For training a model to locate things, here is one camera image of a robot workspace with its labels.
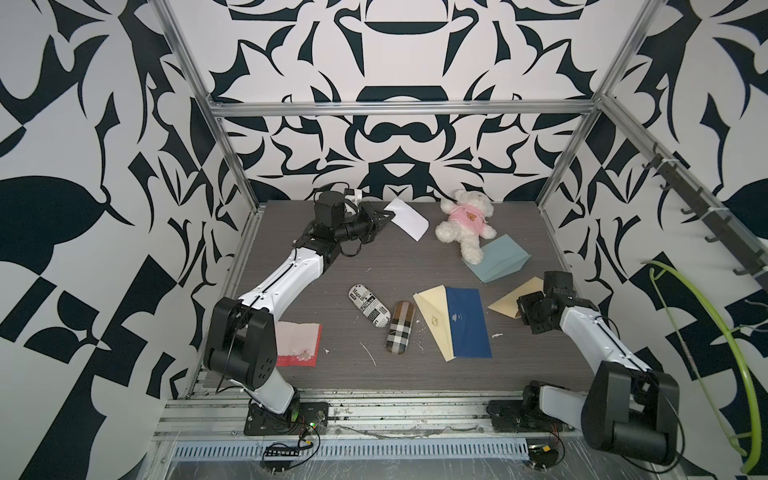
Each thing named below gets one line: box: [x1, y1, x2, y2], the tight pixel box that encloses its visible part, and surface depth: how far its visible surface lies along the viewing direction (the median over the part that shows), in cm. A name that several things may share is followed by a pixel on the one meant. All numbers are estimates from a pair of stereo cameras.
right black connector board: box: [523, 444, 559, 470], surface depth 73 cm
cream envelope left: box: [413, 284, 456, 362], surface depth 91 cm
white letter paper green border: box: [383, 198, 430, 242], surface depth 83 cm
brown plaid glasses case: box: [386, 300, 416, 355], surface depth 87 cm
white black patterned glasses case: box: [348, 284, 392, 328], surface depth 92 cm
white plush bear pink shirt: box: [435, 189, 497, 265], surface depth 107 cm
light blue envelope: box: [461, 234, 532, 284], surface depth 107 cm
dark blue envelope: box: [445, 287, 493, 358], surface depth 90 cm
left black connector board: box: [265, 446, 299, 457], surface depth 74 cm
